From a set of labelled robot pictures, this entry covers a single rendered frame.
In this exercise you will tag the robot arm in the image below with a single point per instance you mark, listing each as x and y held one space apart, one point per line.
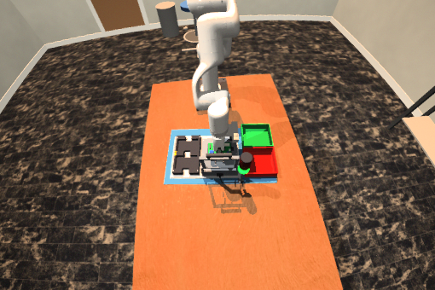
215 33

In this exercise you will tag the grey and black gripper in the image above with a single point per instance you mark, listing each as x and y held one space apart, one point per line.
218 144

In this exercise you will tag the green circuit board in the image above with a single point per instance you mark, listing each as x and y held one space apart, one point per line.
227 148

